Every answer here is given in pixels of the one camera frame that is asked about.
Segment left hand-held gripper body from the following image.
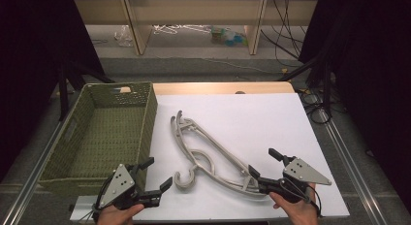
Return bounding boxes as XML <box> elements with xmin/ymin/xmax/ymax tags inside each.
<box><xmin>97</xmin><ymin>163</ymin><xmax>162</xmax><ymax>210</ymax></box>

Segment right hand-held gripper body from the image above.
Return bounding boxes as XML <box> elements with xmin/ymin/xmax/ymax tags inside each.
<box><xmin>258</xmin><ymin>155</ymin><xmax>333</xmax><ymax>205</ymax></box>

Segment grey plastic clothes hanger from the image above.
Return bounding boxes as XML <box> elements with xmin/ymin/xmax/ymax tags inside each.
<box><xmin>170</xmin><ymin>110</ymin><xmax>270</xmax><ymax>198</ymax></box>
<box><xmin>170</xmin><ymin>111</ymin><xmax>270</xmax><ymax>198</ymax></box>

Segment green woven basket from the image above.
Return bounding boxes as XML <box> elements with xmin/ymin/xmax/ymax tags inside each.
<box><xmin>38</xmin><ymin>81</ymin><xmax>159</xmax><ymax>198</ymax></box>

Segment person's left hand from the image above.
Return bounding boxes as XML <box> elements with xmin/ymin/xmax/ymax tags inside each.
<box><xmin>96</xmin><ymin>203</ymin><xmax>145</xmax><ymax>225</ymax></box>

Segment person's right hand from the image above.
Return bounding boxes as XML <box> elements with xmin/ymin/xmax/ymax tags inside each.
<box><xmin>269</xmin><ymin>182</ymin><xmax>320</xmax><ymax>225</ymax></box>

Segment white table mat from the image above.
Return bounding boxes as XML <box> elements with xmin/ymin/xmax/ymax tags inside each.
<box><xmin>69</xmin><ymin>92</ymin><xmax>351</xmax><ymax>222</ymax></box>

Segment black metal stand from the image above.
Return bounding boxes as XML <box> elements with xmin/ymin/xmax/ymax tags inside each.
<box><xmin>276</xmin><ymin>51</ymin><xmax>334</xmax><ymax>120</ymax></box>
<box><xmin>57</xmin><ymin>54</ymin><xmax>116</xmax><ymax>122</ymax></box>

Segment black curtain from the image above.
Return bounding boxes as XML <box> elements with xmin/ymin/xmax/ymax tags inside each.
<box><xmin>299</xmin><ymin>0</ymin><xmax>411</xmax><ymax>216</ymax></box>
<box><xmin>0</xmin><ymin>0</ymin><xmax>106</xmax><ymax>182</ymax></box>

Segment colourful plastic toys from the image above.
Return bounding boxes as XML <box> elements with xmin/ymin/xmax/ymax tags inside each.
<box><xmin>209</xmin><ymin>25</ymin><xmax>249</xmax><ymax>48</ymax></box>

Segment clear plastic bag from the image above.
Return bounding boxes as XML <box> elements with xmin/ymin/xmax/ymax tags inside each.
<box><xmin>112</xmin><ymin>23</ymin><xmax>135</xmax><ymax>48</ymax></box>

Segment light wooden shelf unit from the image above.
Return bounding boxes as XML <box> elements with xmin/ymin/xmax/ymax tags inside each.
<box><xmin>74</xmin><ymin>0</ymin><xmax>319</xmax><ymax>56</ymax></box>

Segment right hand-held gripper cable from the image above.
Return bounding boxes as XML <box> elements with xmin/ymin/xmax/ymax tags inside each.
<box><xmin>279</xmin><ymin>177</ymin><xmax>323</xmax><ymax>218</ymax></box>

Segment hand-held gripper cable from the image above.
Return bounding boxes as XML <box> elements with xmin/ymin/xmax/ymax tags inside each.
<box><xmin>77</xmin><ymin>171</ymin><xmax>118</xmax><ymax>223</ymax></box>
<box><xmin>279</xmin><ymin>177</ymin><xmax>323</xmax><ymax>218</ymax></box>

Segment left hand-held gripper cable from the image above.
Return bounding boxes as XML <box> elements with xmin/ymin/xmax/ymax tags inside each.
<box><xmin>77</xmin><ymin>171</ymin><xmax>118</xmax><ymax>223</ymax></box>

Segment aluminium frame rail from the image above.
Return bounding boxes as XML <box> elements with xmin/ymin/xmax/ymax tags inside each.
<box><xmin>0</xmin><ymin>118</ymin><xmax>67</xmax><ymax>225</ymax></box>
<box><xmin>317</xmin><ymin>108</ymin><xmax>391</xmax><ymax>225</ymax></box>

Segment coiled black floor cables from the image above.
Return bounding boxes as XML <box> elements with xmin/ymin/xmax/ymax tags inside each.
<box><xmin>296</xmin><ymin>84</ymin><xmax>334</xmax><ymax>126</ymax></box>

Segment thin white floor cable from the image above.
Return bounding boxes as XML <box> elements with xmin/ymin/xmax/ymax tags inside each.
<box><xmin>154</xmin><ymin>54</ymin><xmax>286</xmax><ymax>75</ymax></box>

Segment hanging black cables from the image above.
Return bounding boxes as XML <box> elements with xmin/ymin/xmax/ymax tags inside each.
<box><xmin>260</xmin><ymin>0</ymin><xmax>308</xmax><ymax>62</ymax></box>

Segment white wire hangers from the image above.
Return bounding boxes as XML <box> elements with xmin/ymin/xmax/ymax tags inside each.
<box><xmin>151</xmin><ymin>23</ymin><xmax>213</xmax><ymax>36</ymax></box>

